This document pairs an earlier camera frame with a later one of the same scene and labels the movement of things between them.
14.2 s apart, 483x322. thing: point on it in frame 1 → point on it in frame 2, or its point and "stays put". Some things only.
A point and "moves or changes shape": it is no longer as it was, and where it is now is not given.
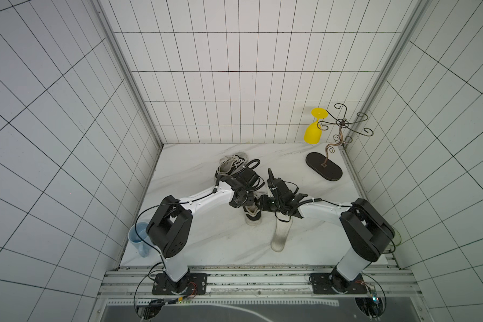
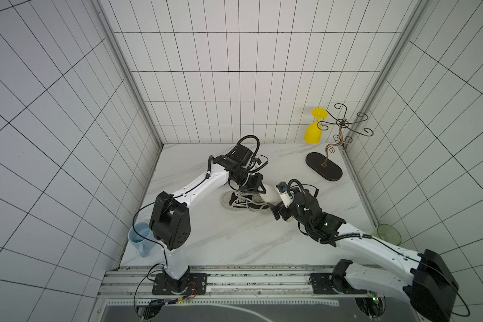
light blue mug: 139,237 stays put
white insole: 282,228 moves or changes shape
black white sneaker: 253,215 moves or changes shape
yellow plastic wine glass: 312,131 stays put
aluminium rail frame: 132,286 stays put
